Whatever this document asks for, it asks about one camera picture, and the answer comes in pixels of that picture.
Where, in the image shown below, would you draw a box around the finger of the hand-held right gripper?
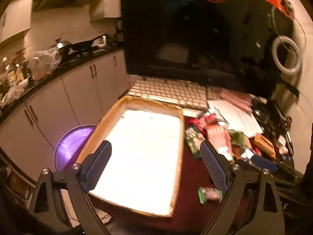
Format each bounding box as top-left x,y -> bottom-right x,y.
251,155 -> 278,173

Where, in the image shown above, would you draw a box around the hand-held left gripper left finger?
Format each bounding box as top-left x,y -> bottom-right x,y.
29,140 -> 112,235

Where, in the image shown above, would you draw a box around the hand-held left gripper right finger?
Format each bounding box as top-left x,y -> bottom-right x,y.
200,141 -> 286,235

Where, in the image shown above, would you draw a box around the dark green snack packet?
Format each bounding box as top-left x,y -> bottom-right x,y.
184,126 -> 206,161

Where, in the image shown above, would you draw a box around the shallow cardboard box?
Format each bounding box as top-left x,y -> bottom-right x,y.
75,96 -> 185,218

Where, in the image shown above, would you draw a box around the brown snack packet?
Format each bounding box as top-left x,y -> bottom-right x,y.
253,135 -> 275,158

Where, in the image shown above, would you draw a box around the small green snack packet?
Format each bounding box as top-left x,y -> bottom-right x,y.
198,187 -> 223,204

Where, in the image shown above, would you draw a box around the pink snack packet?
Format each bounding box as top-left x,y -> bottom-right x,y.
207,125 -> 231,157

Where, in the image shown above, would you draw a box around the purple round fan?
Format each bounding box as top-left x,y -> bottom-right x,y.
54,125 -> 98,172

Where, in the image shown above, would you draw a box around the green leafy snack packet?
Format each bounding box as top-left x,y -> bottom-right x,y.
228,131 -> 247,147

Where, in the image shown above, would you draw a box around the red snack packet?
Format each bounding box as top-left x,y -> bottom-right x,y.
196,114 -> 220,128

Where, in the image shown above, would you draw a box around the black computer mouse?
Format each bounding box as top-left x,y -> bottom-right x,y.
252,103 -> 269,123

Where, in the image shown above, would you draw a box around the white paper sheet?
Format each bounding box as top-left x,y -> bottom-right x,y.
208,99 -> 263,137

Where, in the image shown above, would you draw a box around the pink pencil case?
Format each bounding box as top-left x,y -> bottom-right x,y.
220,89 -> 255,108

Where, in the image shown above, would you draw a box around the white kitchen base cabinets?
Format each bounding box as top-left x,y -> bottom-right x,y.
0,50 -> 130,184

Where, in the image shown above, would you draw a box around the white keyboard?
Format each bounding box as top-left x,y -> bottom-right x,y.
128,76 -> 223,110

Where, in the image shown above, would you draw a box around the black kitchen countertop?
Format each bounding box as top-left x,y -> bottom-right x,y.
0,45 -> 125,125

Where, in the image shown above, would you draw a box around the clear plastic bag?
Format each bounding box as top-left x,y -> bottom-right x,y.
29,48 -> 62,81

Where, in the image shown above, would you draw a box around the black wok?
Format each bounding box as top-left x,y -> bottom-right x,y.
71,35 -> 104,52

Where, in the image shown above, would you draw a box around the steel pot with lid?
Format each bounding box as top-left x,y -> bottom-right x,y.
50,39 -> 72,54

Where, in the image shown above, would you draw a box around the row of condiment bottles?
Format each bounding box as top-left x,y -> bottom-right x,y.
0,51 -> 32,89

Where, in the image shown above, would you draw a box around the black monitor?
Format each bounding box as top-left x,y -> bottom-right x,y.
121,0 -> 297,96

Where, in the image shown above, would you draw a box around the white ring light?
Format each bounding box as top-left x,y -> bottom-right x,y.
271,35 -> 302,76

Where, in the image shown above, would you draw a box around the white wall cabinets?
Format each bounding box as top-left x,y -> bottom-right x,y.
0,0 -> 33,42

